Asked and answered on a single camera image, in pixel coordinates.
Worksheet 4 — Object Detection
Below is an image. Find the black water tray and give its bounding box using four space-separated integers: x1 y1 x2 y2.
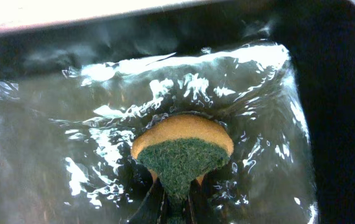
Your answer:
0 1 355 223

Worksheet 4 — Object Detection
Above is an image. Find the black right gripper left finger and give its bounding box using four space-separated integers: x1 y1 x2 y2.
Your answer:
127 179 167 224

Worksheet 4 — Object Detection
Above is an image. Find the yellow green sponge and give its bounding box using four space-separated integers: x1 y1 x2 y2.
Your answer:
131 114 234 223

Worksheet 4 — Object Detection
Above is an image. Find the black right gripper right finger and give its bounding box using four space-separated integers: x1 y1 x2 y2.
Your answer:
185 179 214 224

